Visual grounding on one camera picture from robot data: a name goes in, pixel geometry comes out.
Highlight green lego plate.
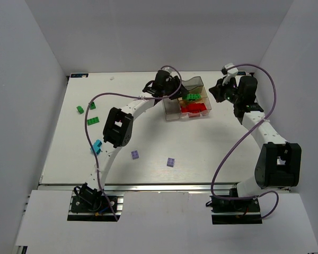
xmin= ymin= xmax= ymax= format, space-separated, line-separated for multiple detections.
xmin=182 ymin=93 xmax=202 ymax=102

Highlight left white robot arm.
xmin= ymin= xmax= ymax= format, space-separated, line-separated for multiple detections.
xmin=84 ymin=65 xmax=187 ymax=193

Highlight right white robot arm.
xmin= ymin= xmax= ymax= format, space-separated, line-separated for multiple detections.
xmin=209 ymin=76 xmax=302 ymax=199

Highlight dark smoked container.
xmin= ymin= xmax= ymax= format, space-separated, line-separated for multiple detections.
xmin=182 ymin=76 xmax=204 ymax=95

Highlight clear front container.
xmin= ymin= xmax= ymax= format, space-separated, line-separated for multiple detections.
xmin=178 ymin=94 xmax=211 ymax=118

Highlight clear long narrow container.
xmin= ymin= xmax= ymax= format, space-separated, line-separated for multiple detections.
xmin=162 ymin=98 xmax=181 ymax=121

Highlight blue label right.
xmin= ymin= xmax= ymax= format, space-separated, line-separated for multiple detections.
xmin=237 ymin=71 xmax=246 ymax=76

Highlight blue label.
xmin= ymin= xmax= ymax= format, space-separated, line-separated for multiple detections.
xmin=70 ymin=73 xmax=89 ymax=78
xmin=237 ymin=71 xmax=246 ymax=76

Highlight purple lego centre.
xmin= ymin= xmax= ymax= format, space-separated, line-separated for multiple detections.
xmin=166 ymin=158 xmax=175 ymax=167

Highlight purple lego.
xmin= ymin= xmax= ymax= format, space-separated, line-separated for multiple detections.
xmin=166 ymin=158 xmax=175 ymax=167
xmin=131 ymin=150 xmax=139 ymax=159

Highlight green lego with triangle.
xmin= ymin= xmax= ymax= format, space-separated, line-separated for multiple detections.
xmin=90 ymin=102 xmax=96 ymax=110

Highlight purple lego left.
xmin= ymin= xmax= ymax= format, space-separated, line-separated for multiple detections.
xmin=131 ymin=150 xmax=139 ymax=159

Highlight green lego under red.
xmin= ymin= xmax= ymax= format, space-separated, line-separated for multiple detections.
xmin=86 ymin=116 xmax=100 ymax=126

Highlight blue label left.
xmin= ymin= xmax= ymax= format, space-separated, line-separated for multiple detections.
xmin=70 ymin=73 xmax=89 ymax=78

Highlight small green lego far left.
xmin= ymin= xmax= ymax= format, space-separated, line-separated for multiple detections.
xmin=76 ymin=106 xmax=84 ymax=114

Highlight cyan lego brick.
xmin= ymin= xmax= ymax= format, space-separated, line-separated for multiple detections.
xmin=90 ymin=139 xmax=102 ymax=155

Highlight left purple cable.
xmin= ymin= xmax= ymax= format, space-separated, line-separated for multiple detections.
xmin=84 ymin=65 xmax=182 ymax=222

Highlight purple cable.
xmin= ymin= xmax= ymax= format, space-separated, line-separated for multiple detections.
xmin=84 ymin=65 xmax=182 ymax=222
xmin=210 ymin=63 xmax=279 ymax=219

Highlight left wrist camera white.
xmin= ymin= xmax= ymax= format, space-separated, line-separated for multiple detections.
xmin=162 ymin=67 xmax=174 ymax=74

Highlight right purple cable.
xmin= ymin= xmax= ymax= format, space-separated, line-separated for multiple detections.
xmin=210 ymin=63 xmax=279 ymax=219

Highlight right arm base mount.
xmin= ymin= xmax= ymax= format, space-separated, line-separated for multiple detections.
xmin=205 ymin=196 xmax=262 ymax=225

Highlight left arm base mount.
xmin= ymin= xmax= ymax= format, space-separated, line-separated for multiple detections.
xmin=67 ymin=183 xmax=122 ymax=222

